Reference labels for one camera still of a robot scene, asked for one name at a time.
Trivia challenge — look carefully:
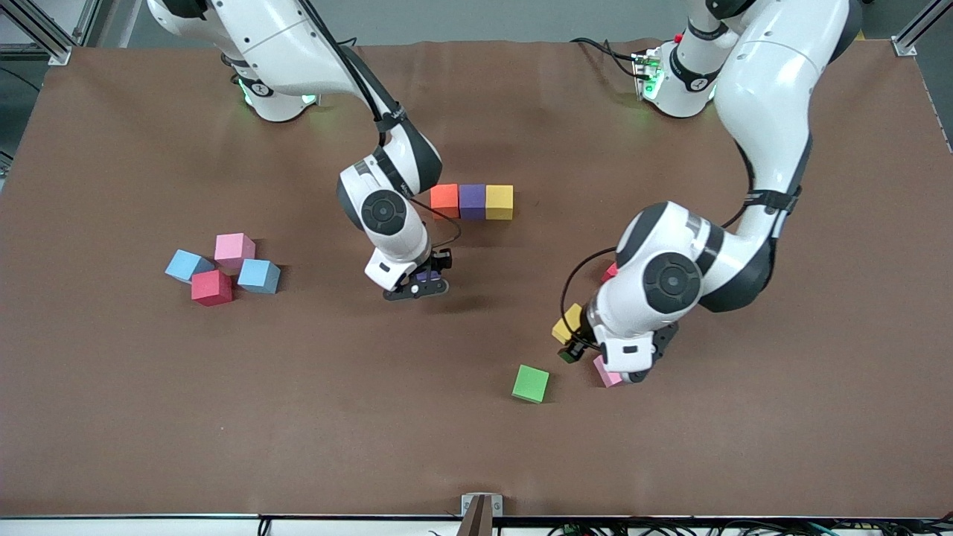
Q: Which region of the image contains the black arm base cable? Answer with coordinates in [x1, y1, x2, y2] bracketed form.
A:
[570, 37, 643, 80]

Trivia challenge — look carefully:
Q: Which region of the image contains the orange foam cube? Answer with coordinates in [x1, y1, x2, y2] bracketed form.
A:
[430, 184, 460, 220]

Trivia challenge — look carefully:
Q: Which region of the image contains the yellow foam cube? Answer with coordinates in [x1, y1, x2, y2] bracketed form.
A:
[551, 302, 584, 345]
[485, 185, 514, 221]

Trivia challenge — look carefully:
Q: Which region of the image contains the brown table cover sheet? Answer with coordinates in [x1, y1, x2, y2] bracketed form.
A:
[0, 39, 953, 518]

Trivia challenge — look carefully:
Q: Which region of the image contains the blue foam cube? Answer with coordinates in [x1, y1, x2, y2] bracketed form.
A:
[165, 249, 215, 284]
[237, 258, 282, 295]

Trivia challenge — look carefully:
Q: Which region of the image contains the black cable bundle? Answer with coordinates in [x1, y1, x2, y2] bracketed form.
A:
[547, 519, 953, 536]

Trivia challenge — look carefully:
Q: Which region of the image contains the pink foam cube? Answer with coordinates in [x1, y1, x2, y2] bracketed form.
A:
[593, 355, 626, 389]
[214, 233, 256, 269]

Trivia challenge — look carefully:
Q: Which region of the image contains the green foam cube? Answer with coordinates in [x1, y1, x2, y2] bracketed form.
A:
[511, 364, 550, 405]

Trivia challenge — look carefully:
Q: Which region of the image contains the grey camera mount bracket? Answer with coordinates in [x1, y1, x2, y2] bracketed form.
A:
[460, 493, 504, 536]

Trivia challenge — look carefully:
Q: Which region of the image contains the aluminium frame post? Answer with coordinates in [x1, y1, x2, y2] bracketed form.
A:
[892, 0, 953, 57]
[0, 0, 101, 66]

